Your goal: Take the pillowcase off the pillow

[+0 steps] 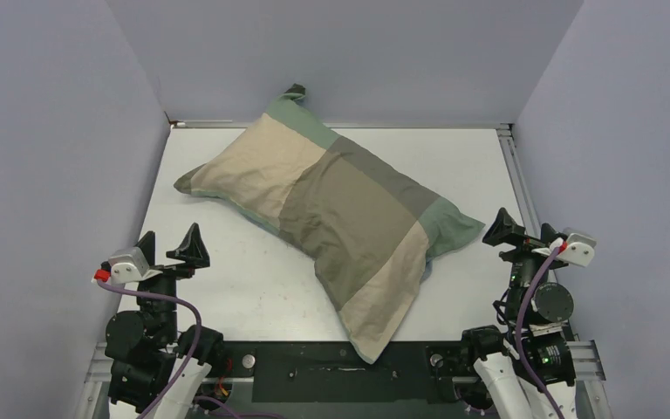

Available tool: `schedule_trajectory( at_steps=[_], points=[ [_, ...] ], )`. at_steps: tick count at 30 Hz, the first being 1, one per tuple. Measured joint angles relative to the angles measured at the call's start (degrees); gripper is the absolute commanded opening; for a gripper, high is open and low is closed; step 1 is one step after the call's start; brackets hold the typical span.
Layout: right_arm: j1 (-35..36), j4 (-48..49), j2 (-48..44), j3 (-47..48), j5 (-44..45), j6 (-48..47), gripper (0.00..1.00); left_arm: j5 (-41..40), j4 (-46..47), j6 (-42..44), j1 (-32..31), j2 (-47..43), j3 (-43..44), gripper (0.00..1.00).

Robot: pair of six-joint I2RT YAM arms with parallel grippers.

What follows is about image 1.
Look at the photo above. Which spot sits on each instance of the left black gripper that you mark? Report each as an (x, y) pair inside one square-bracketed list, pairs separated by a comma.
[(191, 250)]

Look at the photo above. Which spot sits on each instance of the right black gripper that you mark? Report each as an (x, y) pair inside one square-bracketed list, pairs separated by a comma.
[(504, 227)]

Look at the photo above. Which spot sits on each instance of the patchwork green beige pillowcase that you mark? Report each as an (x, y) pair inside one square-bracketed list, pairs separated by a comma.
[(370, 230)]

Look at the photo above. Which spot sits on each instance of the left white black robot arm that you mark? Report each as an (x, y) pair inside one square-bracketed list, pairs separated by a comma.
[(160, 351)]

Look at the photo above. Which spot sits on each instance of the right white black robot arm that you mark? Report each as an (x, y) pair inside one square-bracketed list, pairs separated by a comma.
[(526, 371)]

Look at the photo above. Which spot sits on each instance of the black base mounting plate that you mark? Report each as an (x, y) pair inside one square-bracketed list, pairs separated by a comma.
[(331, 371)]

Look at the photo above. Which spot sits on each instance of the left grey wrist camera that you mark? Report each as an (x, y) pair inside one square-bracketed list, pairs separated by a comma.
[(127, 266)]

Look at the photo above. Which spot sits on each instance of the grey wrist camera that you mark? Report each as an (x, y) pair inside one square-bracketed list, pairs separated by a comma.
[(571, 247), (127, 266)]

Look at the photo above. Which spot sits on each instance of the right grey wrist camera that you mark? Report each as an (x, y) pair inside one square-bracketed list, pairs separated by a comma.
[(571, 247)]

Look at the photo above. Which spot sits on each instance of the aluminium frame rail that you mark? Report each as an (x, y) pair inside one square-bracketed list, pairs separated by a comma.
[(260, 289)]

